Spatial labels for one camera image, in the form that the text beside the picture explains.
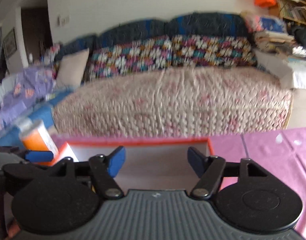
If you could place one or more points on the floral daisy pillow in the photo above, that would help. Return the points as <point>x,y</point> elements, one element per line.
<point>215,51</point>
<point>134,57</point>

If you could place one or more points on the orange cardboard box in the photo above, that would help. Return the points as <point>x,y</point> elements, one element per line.
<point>138,152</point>

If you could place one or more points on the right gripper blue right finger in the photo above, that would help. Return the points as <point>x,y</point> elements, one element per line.
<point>209,170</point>

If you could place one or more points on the orange plastic cup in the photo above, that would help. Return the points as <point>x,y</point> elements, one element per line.
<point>40,146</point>

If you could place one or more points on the right floral daisy pillow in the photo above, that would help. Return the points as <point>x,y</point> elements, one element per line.
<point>215,51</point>

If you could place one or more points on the stack of books and papers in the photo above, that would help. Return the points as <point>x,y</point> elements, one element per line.
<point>270,35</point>

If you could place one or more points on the quilted pink floral mattress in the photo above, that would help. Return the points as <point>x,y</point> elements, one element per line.
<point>178,102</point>

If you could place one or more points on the dark blue cushion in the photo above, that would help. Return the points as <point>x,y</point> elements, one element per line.
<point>207,24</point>
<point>133,31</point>

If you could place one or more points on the white cloth covered side table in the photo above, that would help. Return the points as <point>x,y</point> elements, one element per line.
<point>292,75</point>

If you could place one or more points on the beige small pillow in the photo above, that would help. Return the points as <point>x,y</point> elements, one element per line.
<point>71,69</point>

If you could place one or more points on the dark blue back cushion left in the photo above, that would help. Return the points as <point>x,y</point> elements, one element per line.
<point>133,31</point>

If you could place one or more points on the left floral daisy pillow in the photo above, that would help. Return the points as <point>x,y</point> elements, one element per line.
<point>134,57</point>

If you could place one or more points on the purple patterned bag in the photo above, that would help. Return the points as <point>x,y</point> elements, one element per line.
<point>21,91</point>

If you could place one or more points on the dark blue back cushion right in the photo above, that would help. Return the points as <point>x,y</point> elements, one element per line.
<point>207,24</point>

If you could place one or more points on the framed picture on wall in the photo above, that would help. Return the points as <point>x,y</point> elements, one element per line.
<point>10,44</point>

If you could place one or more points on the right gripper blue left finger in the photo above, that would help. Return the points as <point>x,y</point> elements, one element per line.
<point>103,170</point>

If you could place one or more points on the pink flowered tablecloth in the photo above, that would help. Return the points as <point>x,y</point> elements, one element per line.
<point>282,153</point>

